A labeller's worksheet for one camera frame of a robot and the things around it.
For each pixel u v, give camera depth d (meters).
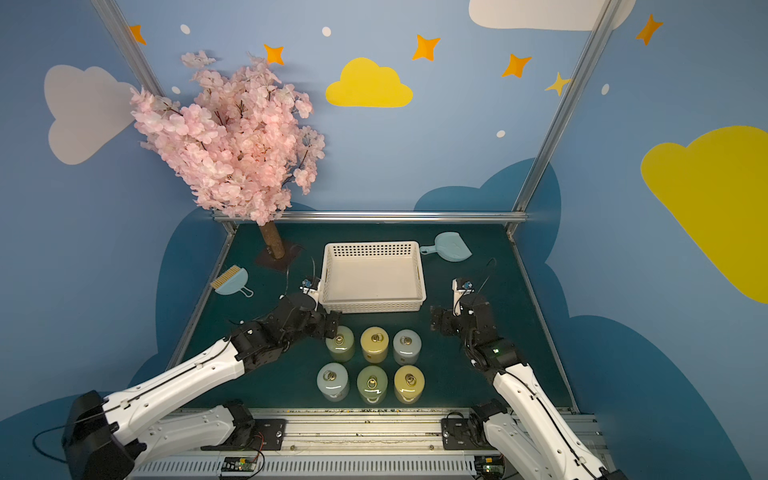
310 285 0.67
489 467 0.73
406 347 0.82
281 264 1.08
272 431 0.75
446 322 0.71
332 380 0.75
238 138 0.72
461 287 0.69
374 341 0.82
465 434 0.75
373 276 1.07
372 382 0.75
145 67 0.78
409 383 0.75
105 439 0.38
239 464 0.72
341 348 0.81
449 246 1.16
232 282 1.04
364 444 0.74
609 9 0.69
